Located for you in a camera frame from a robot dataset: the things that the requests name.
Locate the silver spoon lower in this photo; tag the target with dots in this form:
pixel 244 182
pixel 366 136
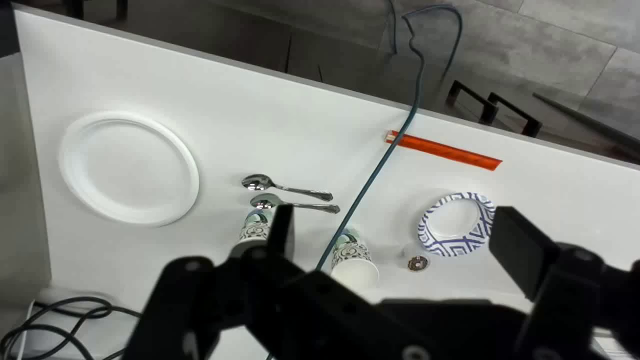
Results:
pixel 271 200

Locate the blue patterned paper bowl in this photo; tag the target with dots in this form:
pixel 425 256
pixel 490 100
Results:
pixel 456 224

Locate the white paper plate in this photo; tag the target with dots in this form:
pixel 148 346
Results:
pixel 129 169

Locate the silver spoon upper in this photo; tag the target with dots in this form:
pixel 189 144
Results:
pixel 260 182

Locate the silver spoon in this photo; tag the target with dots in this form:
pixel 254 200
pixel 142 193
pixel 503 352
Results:
pixel 260 182
pixel 271 200

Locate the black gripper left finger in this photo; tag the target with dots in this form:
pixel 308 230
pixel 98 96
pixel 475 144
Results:
pixel 280 238

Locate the small metal washer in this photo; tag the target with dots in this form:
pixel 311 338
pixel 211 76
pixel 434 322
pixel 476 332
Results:
pixel 418 263

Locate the patterned paper cup right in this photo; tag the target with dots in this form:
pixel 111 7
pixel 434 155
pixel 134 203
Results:
pixel 350 263

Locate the black chair frame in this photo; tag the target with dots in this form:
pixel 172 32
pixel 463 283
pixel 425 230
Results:
pixel 490 109

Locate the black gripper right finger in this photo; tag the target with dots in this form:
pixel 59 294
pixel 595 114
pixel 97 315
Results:
pixel 527 252

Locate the orange strip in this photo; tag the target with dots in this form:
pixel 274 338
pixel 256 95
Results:
pixel 445 150

